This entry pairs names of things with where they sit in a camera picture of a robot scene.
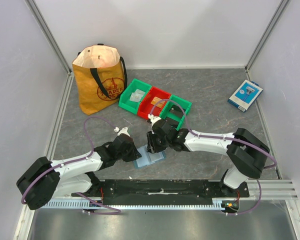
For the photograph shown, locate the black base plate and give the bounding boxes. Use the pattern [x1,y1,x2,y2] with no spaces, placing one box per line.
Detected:
[80,179,250,205]

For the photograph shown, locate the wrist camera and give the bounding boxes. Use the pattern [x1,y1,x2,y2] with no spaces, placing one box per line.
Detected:
[113,127,130,136]
[147,114,161,127]

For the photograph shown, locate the red plastic bin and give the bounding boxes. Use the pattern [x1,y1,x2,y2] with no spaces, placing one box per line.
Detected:
[137,86,172,120]

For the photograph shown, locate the brown Trader Joe's paper bag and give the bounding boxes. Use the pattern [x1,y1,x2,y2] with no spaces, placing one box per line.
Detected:
[72,43,128,115]

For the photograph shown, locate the lower black card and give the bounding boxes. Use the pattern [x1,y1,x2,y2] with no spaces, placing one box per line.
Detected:
[165,117,180,130]

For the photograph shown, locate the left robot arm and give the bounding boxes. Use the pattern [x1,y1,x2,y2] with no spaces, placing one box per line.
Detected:
[16,133,142,210]

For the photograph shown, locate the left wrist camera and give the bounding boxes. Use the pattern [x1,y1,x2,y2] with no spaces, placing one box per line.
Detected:
[113,127,130,136]

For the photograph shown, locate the black card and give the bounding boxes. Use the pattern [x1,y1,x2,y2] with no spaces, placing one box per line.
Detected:
[165,117,180,130]
[169,104,185,119]

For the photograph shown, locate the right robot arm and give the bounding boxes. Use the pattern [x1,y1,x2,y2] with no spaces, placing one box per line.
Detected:
[147,116,270,197]

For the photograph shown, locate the upper black card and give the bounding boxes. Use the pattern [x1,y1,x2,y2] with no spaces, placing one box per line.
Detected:
[169,104,185,119]

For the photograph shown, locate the silver credit card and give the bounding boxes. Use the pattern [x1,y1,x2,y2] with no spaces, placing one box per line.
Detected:
[129,92,143,103]

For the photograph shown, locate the blue leather card holder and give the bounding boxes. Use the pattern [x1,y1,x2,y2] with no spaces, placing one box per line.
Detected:
[133,145,166,169]

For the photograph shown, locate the right green plastic bin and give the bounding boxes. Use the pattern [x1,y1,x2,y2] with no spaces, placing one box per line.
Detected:
[159,94,192,129]

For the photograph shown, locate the gold card in bin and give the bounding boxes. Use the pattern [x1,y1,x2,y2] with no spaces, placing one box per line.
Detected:
[150,96,166,108]

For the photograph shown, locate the green plastic bin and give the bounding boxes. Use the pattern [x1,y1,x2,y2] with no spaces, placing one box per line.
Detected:
[159,94,192,129]
[118,78,152,115]

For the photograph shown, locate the left green plastic bin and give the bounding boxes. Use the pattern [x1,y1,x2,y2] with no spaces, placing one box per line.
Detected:
[118,78,152,115]

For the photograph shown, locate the blue razor box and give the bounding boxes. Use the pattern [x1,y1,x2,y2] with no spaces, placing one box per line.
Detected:
[227,79,263,112]

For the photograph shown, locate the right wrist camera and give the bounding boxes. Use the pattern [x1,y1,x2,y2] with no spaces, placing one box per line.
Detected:
[147,114,161,127]

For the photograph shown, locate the silver card in bin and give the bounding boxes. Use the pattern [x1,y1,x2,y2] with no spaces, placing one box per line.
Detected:
[133,89,146,101]

